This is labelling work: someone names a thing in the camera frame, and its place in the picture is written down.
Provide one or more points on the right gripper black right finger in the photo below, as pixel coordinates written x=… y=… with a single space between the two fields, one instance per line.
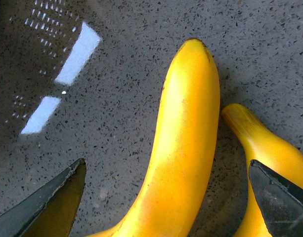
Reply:
x=279 y=200

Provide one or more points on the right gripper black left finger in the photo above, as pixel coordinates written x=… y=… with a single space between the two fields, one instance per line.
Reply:
x=51 y=210

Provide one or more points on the yellow banana curved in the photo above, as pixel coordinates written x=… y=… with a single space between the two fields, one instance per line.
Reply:
x=261 y=144

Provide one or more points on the yellow banana with brown tip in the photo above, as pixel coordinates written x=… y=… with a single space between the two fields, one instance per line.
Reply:
x=183 y=149

